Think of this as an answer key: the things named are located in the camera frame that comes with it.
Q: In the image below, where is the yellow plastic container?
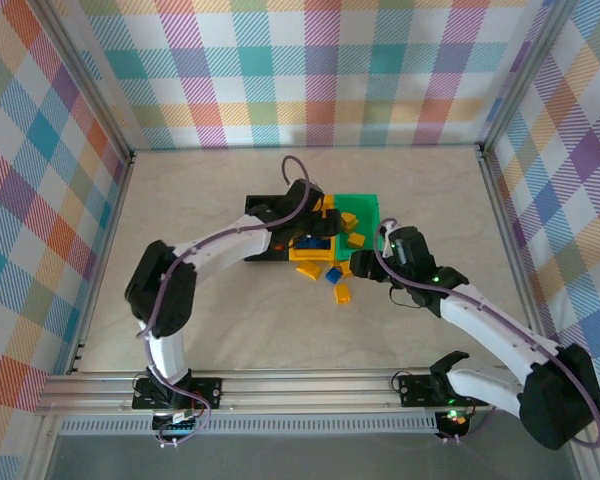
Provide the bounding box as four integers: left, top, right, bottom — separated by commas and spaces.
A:
287, 194, 339, 262

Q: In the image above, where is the green plastic container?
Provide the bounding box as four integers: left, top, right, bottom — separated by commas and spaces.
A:
332, 193, 384, 262

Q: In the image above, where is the black plastic container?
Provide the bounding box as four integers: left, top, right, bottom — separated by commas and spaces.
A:
243, 194, 294, 264

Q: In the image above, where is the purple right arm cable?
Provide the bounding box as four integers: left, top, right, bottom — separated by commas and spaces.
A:
373, 217, 600, 449

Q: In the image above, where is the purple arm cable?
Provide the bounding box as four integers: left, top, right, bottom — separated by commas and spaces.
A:
137, 155, 312, 396
373, 217, 600, 449

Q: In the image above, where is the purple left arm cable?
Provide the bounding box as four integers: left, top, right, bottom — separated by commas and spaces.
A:
137, 155, 312, 396

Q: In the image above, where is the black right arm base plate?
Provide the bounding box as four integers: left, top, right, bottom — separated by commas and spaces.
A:
397, 373, 492, 409

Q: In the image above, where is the aluminium table side rail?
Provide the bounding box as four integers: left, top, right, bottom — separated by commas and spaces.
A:
474, 143, 589, 401
47, 149, 139, 381

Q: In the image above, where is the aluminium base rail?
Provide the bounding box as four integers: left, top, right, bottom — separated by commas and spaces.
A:
33, 372, 587, 417

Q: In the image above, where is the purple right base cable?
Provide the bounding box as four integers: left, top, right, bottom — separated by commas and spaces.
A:
439, 404, 496, 445

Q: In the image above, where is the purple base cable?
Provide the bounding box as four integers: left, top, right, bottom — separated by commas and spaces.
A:
439, 404, 496, 445
142, 392, 212, 449

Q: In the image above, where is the grey slotted cable duct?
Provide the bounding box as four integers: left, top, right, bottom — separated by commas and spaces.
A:
58, 417, 440, 436

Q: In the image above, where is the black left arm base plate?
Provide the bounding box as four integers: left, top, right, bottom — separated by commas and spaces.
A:
131, 377, 225, 410

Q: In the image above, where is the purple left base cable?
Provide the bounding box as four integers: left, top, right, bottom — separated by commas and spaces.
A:
142, 392, 212, 449

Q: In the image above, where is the aluminium frame post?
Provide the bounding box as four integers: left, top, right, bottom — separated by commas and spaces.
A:
35, 0, 137, 164
477, 0, 581, 159

